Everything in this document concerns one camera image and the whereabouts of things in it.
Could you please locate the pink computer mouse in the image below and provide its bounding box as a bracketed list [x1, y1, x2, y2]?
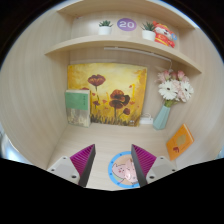
[120, 159, 140, 184]

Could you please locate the pale teal faceted vase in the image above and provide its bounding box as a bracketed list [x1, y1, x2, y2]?
[152, 104, 172, 131]

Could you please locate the green covered book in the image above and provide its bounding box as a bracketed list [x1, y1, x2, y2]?
[64, 89, 92, 128]

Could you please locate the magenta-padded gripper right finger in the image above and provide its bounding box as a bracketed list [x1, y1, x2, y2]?
[130, 143, 178, 188]

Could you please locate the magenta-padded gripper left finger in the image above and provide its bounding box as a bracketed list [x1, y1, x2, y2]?
[46, 143, 97, 188]

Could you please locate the wooden shelf with ornaments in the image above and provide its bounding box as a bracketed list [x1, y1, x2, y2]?
[44, 0, 203, 74]

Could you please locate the white charger block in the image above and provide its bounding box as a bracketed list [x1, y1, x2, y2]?
[139, 113, 154, 126]

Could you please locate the yellow poppy flower painting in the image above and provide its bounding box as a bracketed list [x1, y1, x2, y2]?
[67, 63, 148, 128]

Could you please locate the round blue-rimmed cartoon mouse pad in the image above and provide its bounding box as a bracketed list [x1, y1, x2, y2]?
[107, 150, 141, 189]

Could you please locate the orange covered book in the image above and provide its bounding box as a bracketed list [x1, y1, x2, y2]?
[165, 123, 195, 162]

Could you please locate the white light bar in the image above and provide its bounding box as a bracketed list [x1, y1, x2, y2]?
[103, 46, 174, 69]

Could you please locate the pink and white flower bouquet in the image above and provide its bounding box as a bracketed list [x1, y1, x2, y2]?
[156, 68, 195, 108]

